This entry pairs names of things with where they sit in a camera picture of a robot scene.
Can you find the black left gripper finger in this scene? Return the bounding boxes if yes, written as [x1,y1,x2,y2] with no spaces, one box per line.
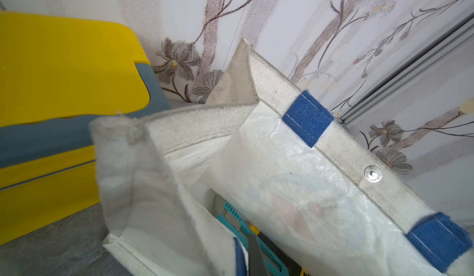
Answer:
[248,235,269,276]

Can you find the teal art knife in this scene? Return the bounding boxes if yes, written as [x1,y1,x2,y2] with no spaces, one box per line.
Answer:
[216,201,290,276]

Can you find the black yellow art knife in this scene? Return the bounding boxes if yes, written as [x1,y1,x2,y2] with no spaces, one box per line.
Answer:
[250,225,309,276]

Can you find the white tote pouch blue handles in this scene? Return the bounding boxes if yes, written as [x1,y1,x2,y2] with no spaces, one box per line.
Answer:
[90,40,474,276]

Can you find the yellow storage box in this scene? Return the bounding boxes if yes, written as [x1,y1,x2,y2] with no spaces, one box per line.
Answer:
[1,11,170,243]

